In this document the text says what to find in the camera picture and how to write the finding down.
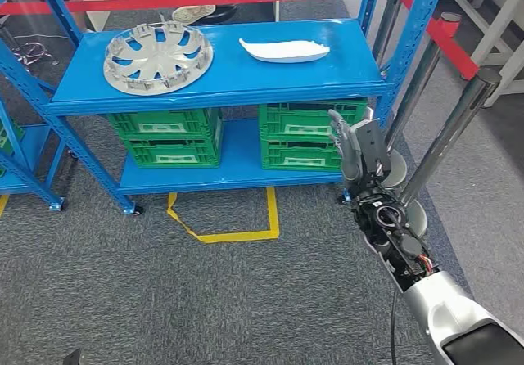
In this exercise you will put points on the white plastic car part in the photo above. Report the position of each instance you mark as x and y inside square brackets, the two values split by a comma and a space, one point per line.
[286, 52]

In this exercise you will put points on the silver wheel hub cap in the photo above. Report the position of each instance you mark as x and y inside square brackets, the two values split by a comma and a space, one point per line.
[158, 61]

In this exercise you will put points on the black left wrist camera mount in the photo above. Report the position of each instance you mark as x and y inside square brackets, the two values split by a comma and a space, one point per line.
[73, 358]

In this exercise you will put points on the blue metal shelf rack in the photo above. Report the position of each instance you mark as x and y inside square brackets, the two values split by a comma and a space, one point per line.
[32, 140]
[245, 80]

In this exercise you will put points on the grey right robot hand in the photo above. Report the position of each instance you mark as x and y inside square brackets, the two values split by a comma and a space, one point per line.
[349, 151]

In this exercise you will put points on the white frame table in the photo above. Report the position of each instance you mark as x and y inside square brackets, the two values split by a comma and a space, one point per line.
[495, 21]

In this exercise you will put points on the chrome chair base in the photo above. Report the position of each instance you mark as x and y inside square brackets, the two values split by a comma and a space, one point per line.
[30, 53]

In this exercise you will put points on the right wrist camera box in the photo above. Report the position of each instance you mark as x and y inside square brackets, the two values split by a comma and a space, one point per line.
[374, 145]

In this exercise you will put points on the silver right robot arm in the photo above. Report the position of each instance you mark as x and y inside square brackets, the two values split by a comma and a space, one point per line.
[446, 314]

